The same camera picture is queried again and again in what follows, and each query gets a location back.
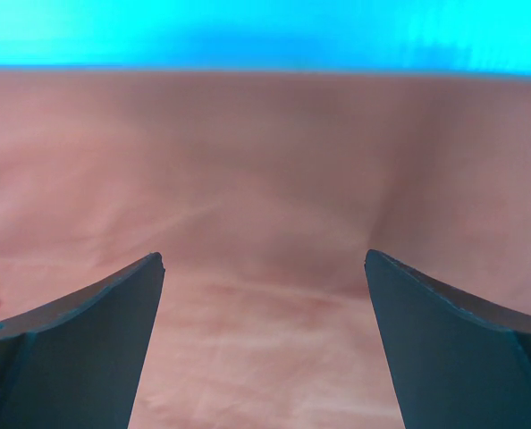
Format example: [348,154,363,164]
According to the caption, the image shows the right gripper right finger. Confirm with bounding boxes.
[365,249,531,428]

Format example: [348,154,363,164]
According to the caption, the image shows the orange t shirt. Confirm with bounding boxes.
[0,71,531,428]

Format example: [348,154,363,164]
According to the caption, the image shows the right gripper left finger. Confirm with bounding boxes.
[0,253,164,429]

